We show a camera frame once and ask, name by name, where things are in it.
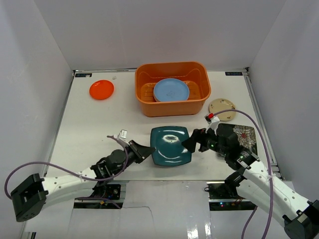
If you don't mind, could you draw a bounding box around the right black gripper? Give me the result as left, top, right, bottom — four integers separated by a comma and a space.
181, 125, 228, 157

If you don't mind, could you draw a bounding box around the teal square plate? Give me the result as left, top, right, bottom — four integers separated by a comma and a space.
150, 126, 192, 167

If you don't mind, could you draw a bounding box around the black floral square plate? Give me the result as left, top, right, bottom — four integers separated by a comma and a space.
217, 123, 258, 155

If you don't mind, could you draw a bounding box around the blue round plate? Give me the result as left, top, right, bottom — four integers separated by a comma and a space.
153, 78, 189, 102

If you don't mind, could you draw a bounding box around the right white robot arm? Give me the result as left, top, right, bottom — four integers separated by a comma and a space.
182, 128, 319, 239

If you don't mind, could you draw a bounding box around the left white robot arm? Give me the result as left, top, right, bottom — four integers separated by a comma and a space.
10, 140, 155, 222

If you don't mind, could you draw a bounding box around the orange plastic bin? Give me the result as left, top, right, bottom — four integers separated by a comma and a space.
135, 61, 211, 117

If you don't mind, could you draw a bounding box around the beige floral round plate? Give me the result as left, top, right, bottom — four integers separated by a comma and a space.
208, 99, 236, 121

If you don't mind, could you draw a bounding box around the orange round plate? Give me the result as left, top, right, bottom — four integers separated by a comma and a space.
89, 80, 115, 100

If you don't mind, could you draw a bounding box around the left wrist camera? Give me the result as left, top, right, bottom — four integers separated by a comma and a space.
107, 129, 129, 147

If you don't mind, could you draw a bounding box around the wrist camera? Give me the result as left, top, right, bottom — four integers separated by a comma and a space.
107, 129, 129, 147
204, 113, 220, 133

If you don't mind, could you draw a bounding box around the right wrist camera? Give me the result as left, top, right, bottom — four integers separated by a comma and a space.
204, 113, 220, 133

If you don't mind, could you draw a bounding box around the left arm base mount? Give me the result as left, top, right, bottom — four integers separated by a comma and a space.
73, 184, 126, 210

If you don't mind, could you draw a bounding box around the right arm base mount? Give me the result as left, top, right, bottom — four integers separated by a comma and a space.
204, 181, 255, 212

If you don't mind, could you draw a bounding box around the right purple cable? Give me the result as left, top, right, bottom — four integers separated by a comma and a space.
213, 109, 275, 239

